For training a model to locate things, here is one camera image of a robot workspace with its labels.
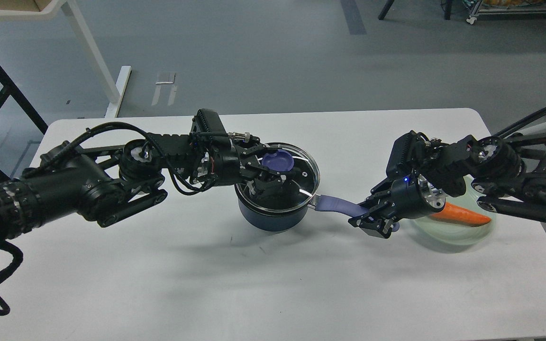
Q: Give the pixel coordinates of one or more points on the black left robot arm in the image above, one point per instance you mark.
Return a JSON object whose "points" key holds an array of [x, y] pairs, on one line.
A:
{"points": [[114, 170]]}

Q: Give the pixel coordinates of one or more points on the metal wheeled cart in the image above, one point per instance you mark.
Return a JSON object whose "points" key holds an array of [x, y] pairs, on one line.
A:
{"points": [[477, 8]]}

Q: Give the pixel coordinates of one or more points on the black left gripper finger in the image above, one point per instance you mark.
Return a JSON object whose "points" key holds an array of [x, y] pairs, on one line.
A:
{"points": [[265, 183], [250, 151]]}

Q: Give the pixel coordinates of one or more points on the blue saucepan with purple handle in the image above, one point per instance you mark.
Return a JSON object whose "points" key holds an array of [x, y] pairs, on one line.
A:
{"points": [[279, 223]]}

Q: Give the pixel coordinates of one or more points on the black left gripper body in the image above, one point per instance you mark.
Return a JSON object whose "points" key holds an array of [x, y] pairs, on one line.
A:
{"points": [[224, 165]]}

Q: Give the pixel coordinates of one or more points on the glass lid with purple knob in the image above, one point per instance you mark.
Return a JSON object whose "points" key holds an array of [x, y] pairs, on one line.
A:
{"points": [[287, 157]]}

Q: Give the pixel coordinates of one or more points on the white table frame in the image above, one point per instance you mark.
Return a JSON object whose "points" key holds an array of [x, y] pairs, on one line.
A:
{"points": [[35, 10]]}

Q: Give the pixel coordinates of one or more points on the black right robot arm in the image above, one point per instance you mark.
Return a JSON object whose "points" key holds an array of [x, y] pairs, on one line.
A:
{"points": [[508, 171]]}

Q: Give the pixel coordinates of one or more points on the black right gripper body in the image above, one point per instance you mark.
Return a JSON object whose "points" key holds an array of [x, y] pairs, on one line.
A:
{"points": [[413, 198]]}

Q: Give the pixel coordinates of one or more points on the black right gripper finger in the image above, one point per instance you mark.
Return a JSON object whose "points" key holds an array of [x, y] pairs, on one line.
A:
{"points": [[380, 197], [373, 225]]}

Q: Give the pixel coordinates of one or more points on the pale green glass plate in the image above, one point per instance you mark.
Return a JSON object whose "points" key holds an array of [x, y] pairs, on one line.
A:
{"points": [[457, 234]]}

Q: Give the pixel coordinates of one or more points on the orange toy carrot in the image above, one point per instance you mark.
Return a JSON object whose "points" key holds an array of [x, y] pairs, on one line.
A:
{"points": [[460, 215]]}

